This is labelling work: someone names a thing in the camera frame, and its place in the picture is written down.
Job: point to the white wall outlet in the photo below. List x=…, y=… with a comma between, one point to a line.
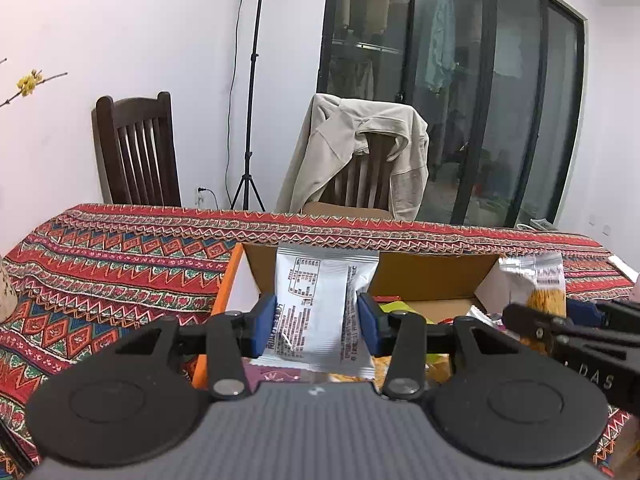
x=200, y=196

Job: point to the yellow flower branches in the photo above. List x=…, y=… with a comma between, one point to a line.
x=27, y=84

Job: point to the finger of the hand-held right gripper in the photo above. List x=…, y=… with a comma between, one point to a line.
x=535, y=325
x=587, y=312

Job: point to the black tripod stand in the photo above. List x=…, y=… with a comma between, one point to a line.
x=252, y=85

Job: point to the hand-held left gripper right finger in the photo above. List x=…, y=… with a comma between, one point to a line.
x=369, y=327

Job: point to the glass sliding door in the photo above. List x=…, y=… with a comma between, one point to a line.
x=500, y=110

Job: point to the dark wooden chair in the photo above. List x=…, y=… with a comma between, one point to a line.
x=137, y=150
x=360, y=175

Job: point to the patterned red tablecloth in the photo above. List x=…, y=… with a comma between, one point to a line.
x=125, y=270

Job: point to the green white snack packet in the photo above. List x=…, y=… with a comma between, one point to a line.
x=392, y=305

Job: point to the beige jacket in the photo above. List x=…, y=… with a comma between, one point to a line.
x=325, y=145

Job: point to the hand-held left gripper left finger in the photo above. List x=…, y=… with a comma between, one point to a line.
x=265, y=327

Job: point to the hanging teal garment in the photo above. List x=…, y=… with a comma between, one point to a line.
x=442, y=45

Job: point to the orange cardboard box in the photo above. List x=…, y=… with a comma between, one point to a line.
x=430, y=272

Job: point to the floral ceramic vase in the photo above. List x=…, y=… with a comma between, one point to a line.
x=5, y=290

